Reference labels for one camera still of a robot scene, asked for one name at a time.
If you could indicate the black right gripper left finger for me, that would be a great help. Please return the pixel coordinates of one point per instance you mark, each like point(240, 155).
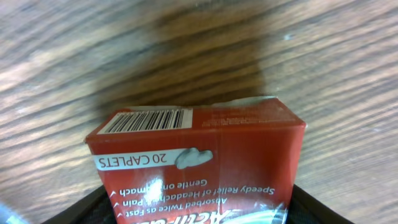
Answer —
point(95, 208)

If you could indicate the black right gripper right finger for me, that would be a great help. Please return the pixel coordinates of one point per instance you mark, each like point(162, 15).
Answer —
point(305, 209)

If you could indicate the red caplets box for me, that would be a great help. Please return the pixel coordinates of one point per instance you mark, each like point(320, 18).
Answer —
point(233, 162)

